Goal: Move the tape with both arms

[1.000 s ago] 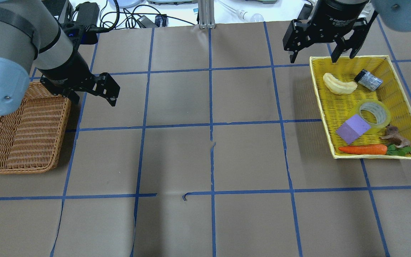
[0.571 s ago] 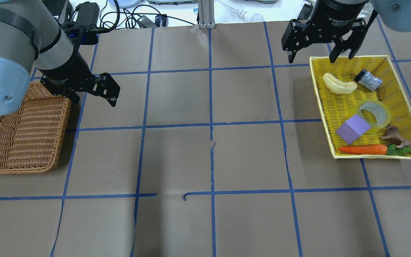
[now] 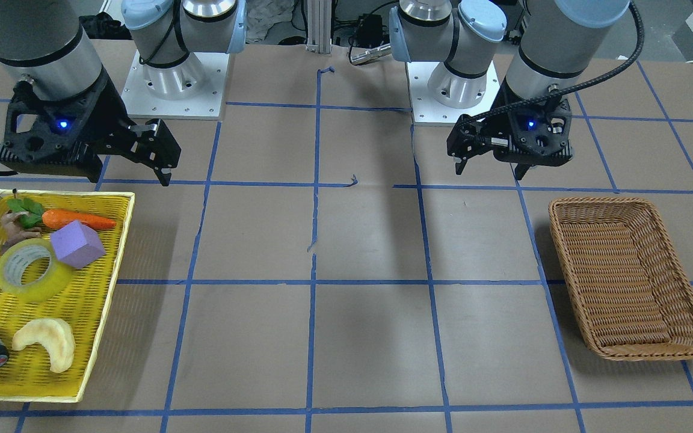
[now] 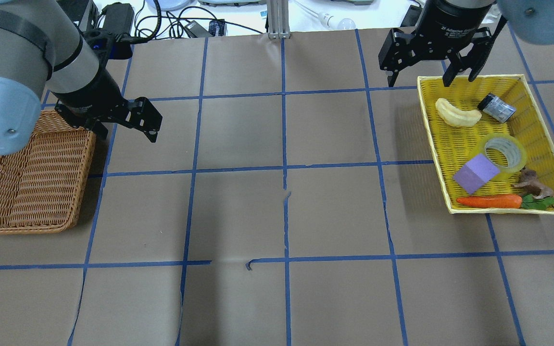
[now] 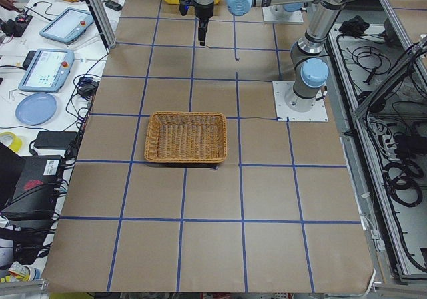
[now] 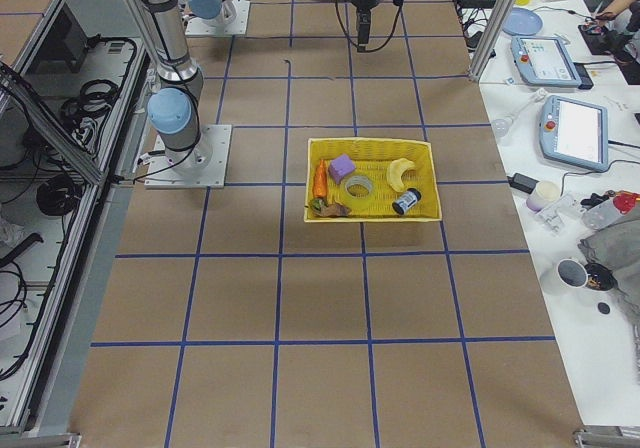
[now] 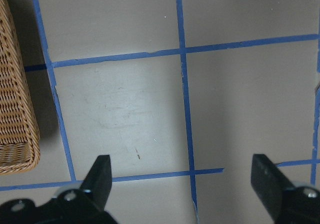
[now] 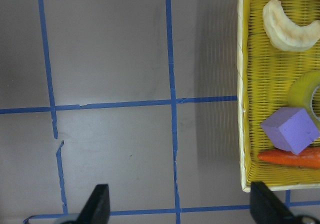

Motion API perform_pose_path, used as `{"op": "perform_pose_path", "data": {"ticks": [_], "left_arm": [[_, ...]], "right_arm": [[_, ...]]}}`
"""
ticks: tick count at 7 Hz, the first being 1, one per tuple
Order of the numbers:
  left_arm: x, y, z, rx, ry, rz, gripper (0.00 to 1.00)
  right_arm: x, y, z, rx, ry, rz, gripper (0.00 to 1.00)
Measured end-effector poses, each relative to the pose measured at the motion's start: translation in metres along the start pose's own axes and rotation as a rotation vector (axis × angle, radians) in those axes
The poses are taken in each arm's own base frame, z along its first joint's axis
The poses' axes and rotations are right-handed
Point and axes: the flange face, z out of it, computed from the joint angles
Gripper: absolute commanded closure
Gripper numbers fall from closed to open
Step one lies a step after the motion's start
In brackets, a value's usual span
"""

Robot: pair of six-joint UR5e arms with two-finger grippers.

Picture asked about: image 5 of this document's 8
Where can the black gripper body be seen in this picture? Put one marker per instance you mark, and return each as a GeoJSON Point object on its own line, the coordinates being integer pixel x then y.
{"type": "Point", "coordinates": [202, 11]}

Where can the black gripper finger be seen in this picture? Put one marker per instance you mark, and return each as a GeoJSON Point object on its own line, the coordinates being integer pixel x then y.
{"type": "Point", "coordinates": [202, 32]}

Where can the yellow tape roll on desk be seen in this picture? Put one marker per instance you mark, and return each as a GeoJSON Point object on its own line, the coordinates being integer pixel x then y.
{"type": "Point", "coordinates": [12, 141]}

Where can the brown wicker basket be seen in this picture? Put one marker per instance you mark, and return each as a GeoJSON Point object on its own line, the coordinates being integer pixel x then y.
{"type": "Point", "coordinates": [186, 138]}

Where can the upper teach pendant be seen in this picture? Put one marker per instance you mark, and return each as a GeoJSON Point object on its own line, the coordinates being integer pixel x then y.
{"type": "Point", "coordinates": [68, 26]}

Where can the blue plastic plate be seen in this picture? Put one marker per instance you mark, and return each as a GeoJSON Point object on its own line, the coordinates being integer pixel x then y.
{"type": "Point", "coordinates": [36, 109]}

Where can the black power adapter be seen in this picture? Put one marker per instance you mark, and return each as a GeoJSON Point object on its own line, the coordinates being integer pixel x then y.
{"type": "Point", "coordinates": [54, 140]}

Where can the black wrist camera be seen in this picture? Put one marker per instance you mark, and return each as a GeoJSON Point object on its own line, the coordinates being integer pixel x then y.
{"type": "Point", "coordinates": [184, 6]}

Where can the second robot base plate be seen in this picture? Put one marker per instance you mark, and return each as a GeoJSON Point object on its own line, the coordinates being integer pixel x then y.
{"type": "Point", "coordinates": [277, 14]}

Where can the aluminium frame post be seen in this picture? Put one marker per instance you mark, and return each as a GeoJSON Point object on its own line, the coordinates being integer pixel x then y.
{"type": "Point", "coordinates": [102, 23]}

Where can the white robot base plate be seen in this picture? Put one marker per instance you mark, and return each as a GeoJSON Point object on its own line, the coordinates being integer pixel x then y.
{"type": "Point", "coordinates": [290, 107]}

